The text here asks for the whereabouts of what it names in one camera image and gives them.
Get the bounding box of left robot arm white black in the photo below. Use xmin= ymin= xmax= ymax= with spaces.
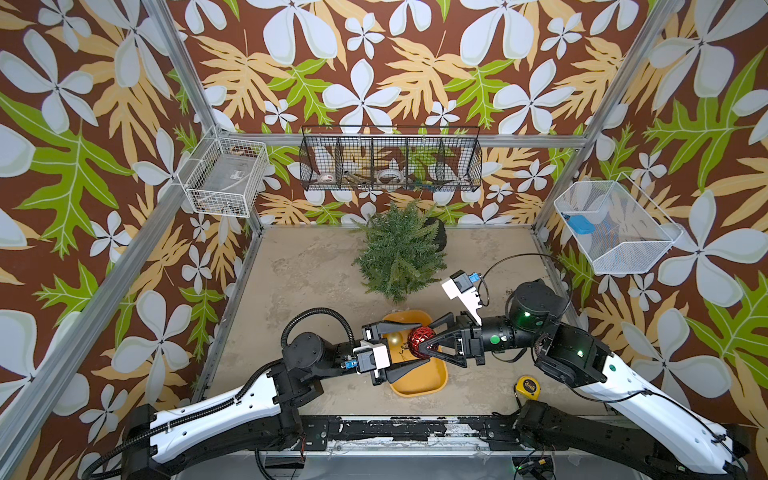
xmin=81 ymin=307 xmax=430 ymax=479

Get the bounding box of yellow tape measure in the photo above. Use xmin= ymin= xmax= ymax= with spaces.
xmin=515 ymin=375 xmax=541 ymax=400

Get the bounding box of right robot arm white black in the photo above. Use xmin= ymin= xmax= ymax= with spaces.
xmin=409 ymin=273 xmax=749 ymax=479

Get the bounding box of black tree pot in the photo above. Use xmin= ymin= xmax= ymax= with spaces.
xmin=425 ymin=217 xmax=447 ymax=252

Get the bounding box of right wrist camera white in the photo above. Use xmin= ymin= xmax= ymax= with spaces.
xmin=441 ymin=270 xmax=483 ymax=326

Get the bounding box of black wire basket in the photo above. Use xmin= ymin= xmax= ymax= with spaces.
xmin=298 ymin=125 xmax=483 ymax=192

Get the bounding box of gold ball ornament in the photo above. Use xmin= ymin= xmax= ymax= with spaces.
xmin=386 ymin=331 xmax=411 ymax=364

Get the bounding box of white mesh basket right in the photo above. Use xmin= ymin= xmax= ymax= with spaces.
xmin=554 ymin=174 xmax=683 ymax=276

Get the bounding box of red faceted ball ornament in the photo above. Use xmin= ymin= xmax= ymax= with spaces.
xmin=407 ymin=326 xmax=435 ymax=359

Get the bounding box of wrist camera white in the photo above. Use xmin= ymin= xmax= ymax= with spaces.
xmin=341 ymin=341 xmax=392 ymax=374
xmin=441 ymin=270 xmax=483 ymax=326

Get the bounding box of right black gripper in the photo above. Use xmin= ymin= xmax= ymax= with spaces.
xmin=419 ymin=314 xmax=546 ymax=373

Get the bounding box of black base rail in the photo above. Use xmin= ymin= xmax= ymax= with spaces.
xmin=287 ymin=413 xmax=571 ymax=452

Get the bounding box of white tape roll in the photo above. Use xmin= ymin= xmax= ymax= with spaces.
xmin=376 ymin=168 xmax=404 ymax=184

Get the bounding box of white wire basket left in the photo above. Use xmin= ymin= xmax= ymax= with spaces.
xmin=179 ymin=136 xmax=270 ymax=218

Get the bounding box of small green christmas tree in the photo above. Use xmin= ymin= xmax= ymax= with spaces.
xmin=354 ymin=202 xmax=446 ymax=303

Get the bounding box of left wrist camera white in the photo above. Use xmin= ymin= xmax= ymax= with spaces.
xmin=341 ymin=341 xmax=392 ymax=374

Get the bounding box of blue object in basket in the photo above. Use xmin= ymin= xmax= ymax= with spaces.
xmin=566 ymin=215 xmax=596 ymax=235

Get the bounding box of yellow plastic tray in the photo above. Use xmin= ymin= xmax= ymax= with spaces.
xmin=383 ymin=310 xmax=448 ymax=398

